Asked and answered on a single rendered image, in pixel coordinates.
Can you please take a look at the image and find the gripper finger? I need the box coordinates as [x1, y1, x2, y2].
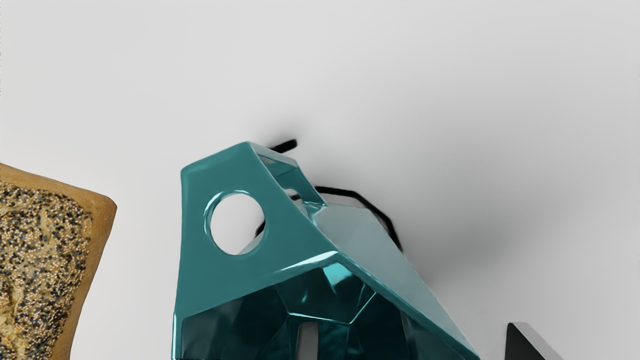
[504, 322, 566, 360]

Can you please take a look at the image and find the teal faceted mug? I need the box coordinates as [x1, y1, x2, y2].
[171, 141, 482, 360]

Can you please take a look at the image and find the seeded bread slice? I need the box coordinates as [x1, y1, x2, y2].
[0, 163, 118, 360]

